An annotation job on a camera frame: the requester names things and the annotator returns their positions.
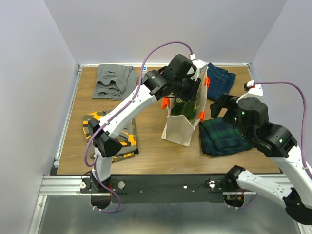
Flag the grey folded shorts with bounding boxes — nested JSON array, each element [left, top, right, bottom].
[[92, 64, 138, 101]]

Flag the green plaid folded cloth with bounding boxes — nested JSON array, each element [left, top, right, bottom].
[[199, 117, 253, 157]]

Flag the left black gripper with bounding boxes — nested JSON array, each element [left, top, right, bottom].
[[172, 72, 202, 103]]

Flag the clear plastic water bottle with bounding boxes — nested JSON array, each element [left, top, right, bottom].
[[142, 66, 148, 76]]

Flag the orange camouflage folded pants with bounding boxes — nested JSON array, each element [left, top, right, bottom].
[[82, 111, 139, 162]]

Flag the dark blue folded jeans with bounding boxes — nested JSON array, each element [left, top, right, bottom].
[[207, 63, 236, 102]]

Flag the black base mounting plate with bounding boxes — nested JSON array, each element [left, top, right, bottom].
[[80, 174, 252, 205]]

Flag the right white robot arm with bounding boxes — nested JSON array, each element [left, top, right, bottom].
[[210, 94, 312, 225]]

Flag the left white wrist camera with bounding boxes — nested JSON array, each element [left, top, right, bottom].
[[189, 53, 208, 81]]

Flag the beige canvas tote bag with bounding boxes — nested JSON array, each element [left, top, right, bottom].
[[161, 68, 210, 147]]

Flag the green glass bottle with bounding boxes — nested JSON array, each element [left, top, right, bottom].
[[181, 101, 197, 122], [170, 98, 185, 116]]

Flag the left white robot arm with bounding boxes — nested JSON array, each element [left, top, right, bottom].
[[87, 54, 207, 193]]

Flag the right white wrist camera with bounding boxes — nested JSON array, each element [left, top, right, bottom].
[[236, 80, 263, 103]]

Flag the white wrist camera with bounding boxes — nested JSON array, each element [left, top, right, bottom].
[[189, 53, 208, 81], [236, 80, 263, 103]]

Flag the aluminium rail frame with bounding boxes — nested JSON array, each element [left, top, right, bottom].
[[28, 63, 312, 234]]

